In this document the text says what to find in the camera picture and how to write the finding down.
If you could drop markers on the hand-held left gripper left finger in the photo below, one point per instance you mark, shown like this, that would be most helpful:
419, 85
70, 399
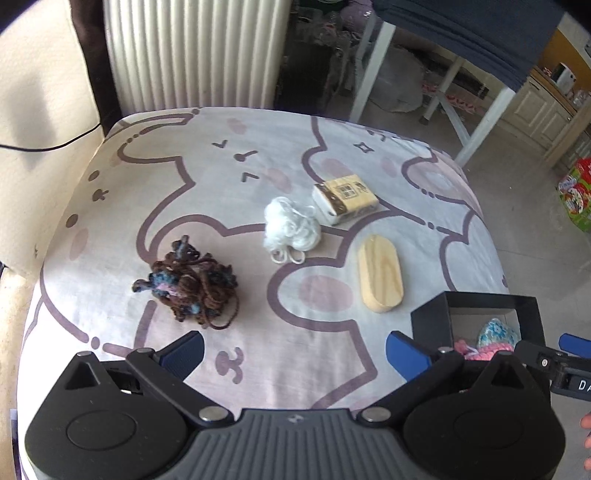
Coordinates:
182, 354

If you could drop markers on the white ribbed suitcase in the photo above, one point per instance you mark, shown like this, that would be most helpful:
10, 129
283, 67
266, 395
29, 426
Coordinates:
194, 50

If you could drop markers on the oval wooden block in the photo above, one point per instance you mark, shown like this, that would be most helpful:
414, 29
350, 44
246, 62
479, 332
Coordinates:
381, 272

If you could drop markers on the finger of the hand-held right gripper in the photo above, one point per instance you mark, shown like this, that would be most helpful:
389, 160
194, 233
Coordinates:
575, 345
540, 355

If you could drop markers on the pink crochet doll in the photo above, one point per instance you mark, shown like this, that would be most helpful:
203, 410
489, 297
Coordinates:
480, 353

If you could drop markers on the yellow tissue pack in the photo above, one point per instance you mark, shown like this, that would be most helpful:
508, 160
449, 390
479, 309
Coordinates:
344, 196

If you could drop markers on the black cardboard box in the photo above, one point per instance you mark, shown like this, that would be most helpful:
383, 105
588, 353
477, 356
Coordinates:
429, 323

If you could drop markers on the brown and blue yarn bundle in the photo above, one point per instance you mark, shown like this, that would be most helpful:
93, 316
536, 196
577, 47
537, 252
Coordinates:
194, 286

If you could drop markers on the blue brocade pouch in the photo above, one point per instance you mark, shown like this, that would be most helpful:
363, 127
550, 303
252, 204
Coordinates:
496, 334

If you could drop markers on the grey plastic bag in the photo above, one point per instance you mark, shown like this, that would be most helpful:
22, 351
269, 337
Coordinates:
401, 83

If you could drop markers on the person's right hand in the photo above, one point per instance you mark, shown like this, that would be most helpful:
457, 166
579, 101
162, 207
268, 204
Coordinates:
587, 438

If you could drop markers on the white table frame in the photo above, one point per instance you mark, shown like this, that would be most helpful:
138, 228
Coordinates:
485, 129

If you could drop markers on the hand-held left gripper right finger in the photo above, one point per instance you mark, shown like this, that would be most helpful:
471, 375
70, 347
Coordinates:
404, 357

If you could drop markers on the white countertop appliance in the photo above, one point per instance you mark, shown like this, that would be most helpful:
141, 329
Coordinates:
563, 77

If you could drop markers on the white yarn ball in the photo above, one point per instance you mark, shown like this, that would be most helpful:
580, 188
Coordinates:
291, 226

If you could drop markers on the brown curtain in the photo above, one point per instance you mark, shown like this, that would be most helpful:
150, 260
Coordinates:
99, 69

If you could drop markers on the cream kitchen cabinet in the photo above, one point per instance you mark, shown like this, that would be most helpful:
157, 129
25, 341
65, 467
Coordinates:
531, 110

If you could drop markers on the colourful snack packet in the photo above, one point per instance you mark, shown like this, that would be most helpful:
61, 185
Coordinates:
577, 194

